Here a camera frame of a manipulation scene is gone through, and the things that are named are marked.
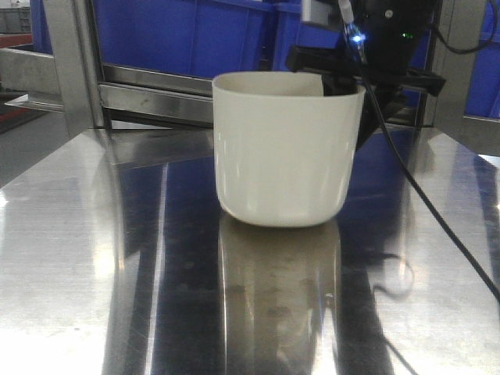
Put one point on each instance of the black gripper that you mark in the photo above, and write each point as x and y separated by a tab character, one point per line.
383	37

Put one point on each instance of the white plastic bin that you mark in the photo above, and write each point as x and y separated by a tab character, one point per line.
283	150

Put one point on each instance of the large blue storage bin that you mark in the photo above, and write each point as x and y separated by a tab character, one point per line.
207	38

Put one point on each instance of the stainless steel shelf frame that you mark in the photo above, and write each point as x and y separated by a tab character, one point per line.
75	81

